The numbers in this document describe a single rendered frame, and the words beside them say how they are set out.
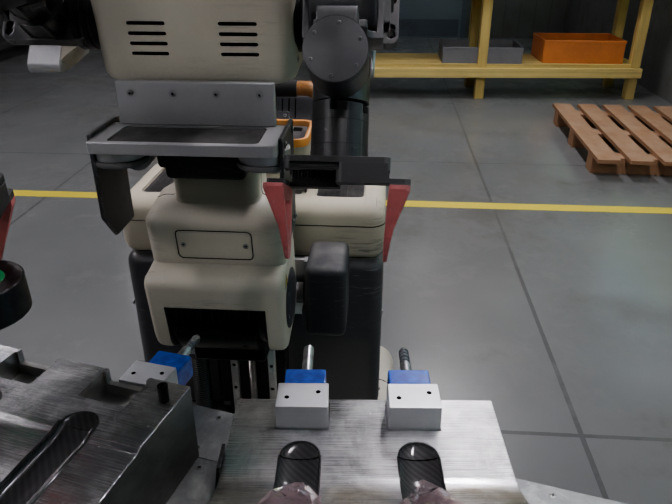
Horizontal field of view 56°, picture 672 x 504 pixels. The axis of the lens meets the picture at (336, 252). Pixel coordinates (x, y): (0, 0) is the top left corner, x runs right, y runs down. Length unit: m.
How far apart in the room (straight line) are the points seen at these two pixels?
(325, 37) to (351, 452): 0.37
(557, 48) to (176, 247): 5.10
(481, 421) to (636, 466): 1.34
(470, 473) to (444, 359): 1.60
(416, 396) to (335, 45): 0.33
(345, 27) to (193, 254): 0.56
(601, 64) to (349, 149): 5.42
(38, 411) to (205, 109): 0.46
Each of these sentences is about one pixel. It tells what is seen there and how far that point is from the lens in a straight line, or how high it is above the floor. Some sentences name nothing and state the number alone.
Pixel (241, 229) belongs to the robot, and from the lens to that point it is 0.99.
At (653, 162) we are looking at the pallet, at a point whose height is 0.12.
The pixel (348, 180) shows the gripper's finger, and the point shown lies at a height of 1.07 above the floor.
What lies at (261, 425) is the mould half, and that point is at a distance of 0.64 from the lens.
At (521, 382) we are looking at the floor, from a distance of 2.15.
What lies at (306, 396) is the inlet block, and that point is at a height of 0.88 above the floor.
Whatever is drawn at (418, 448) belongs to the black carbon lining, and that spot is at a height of 0.85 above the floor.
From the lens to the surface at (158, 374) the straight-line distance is 0.73.
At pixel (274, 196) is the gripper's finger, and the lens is 0.61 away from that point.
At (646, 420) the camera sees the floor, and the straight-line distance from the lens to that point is 2.14.
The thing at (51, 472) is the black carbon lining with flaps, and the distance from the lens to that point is 0.61.
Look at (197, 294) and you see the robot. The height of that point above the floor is 0.77.
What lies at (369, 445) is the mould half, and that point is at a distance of 0.62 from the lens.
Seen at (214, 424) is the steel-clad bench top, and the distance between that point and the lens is 0.73.
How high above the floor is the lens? 1.28
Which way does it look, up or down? 27 degrees down
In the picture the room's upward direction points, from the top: straight up
